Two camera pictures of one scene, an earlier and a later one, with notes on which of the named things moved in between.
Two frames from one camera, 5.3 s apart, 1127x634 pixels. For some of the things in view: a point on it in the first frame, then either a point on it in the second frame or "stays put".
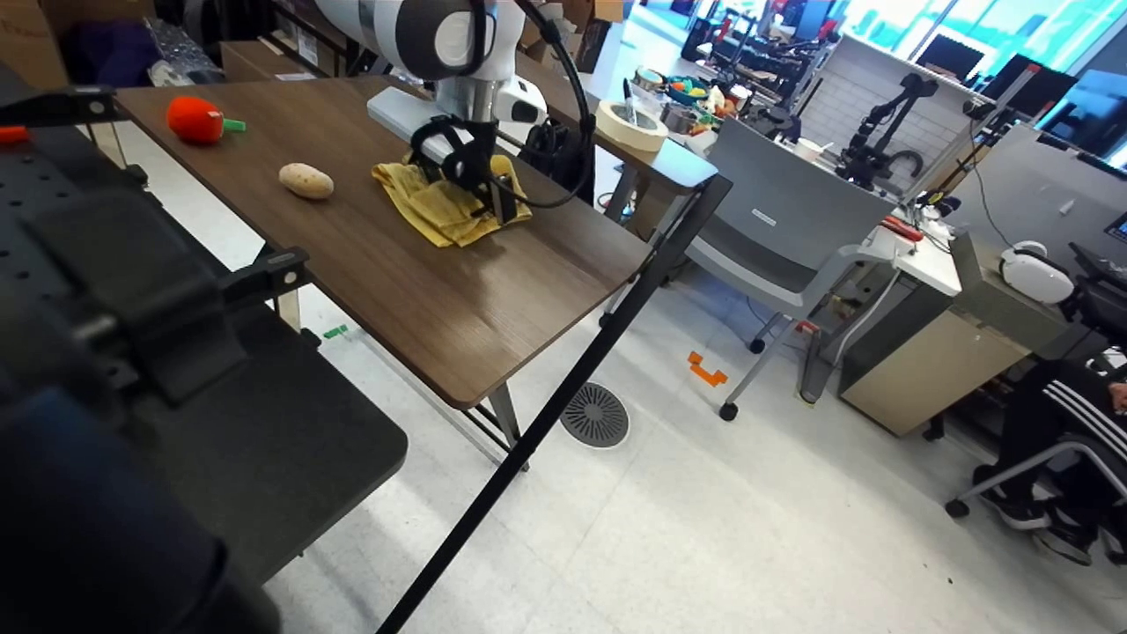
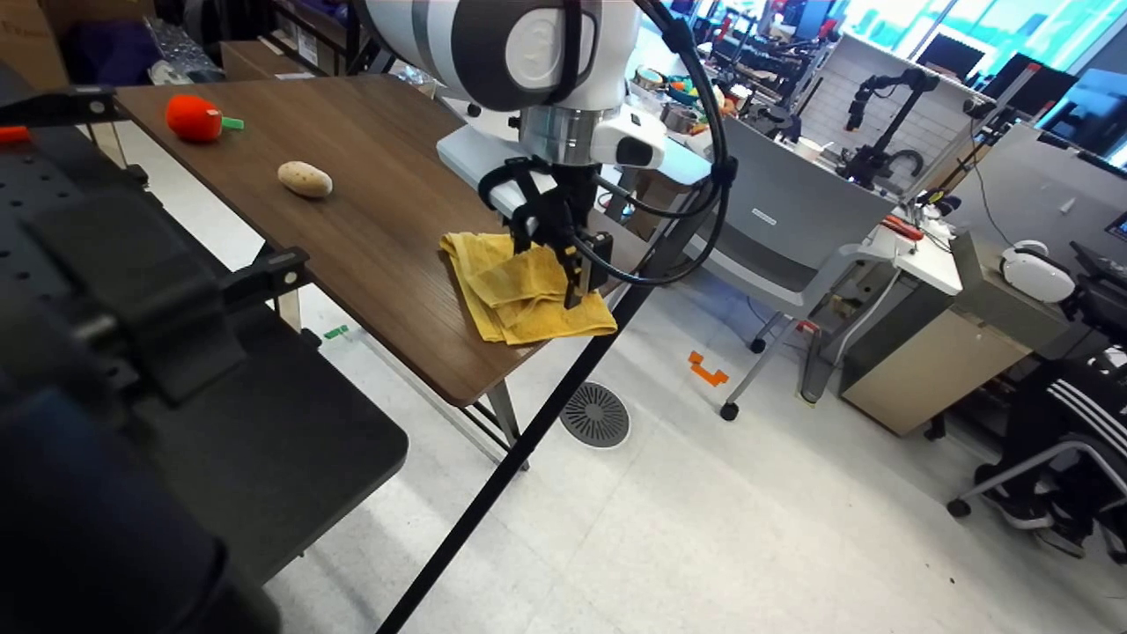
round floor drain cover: [595, 417] stays put
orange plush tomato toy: [201, 125] stays put
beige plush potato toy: [306, 179] stays put
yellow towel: [454, 210] → [522, 292]
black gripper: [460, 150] → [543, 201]
